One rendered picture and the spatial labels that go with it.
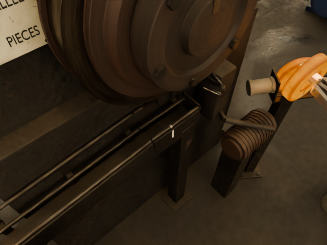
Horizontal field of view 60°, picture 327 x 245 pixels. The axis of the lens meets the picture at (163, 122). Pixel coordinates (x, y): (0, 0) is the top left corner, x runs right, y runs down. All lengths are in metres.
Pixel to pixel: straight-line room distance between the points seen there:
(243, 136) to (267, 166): 0.62
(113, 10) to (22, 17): 0.19
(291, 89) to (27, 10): 0.67
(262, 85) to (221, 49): 0.46
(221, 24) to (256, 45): 1.84
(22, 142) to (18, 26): 0.27
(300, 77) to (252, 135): 0.35
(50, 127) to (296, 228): 1.26
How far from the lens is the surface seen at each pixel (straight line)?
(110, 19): 0.45
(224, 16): 0.54
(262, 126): 1.11
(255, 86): 1.05
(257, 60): 2.25
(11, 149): 0.72
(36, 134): 0.72
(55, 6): 0.48
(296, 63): 1.06
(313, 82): 0.90
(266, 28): 2.58
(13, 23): 0.58
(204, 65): 0.61
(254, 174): 1.64
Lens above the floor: 1.42
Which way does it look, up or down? 54 degrees down
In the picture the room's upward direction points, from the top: straight up
